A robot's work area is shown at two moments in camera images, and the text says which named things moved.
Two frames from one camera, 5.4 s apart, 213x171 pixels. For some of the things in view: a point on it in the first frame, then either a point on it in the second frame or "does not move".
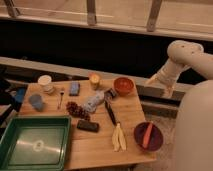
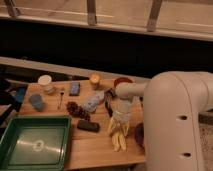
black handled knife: [110, 112] does not move
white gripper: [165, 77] to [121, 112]
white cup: [47, 84] does not move
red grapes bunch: [76, 110] does not move
